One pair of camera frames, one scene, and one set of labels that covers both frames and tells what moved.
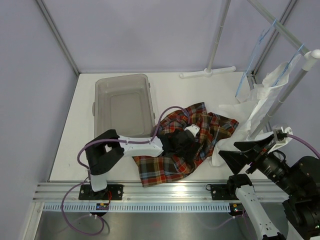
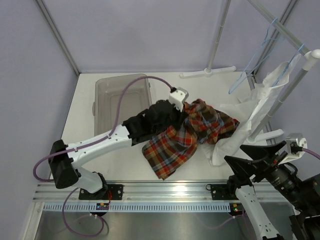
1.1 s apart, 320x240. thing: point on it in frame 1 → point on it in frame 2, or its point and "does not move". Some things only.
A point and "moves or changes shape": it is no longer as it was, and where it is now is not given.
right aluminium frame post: x=252 y=75 does not move
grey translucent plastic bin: x=124 y=104 does not move
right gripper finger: x=244 y=145 → x=258 y=152
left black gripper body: x=185 y=153 → x=175 y=117
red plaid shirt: x=154 y=169 moves or changes shape
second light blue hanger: x=283 y=73 does not move
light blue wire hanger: x=284 y=72 → x=256 y=57
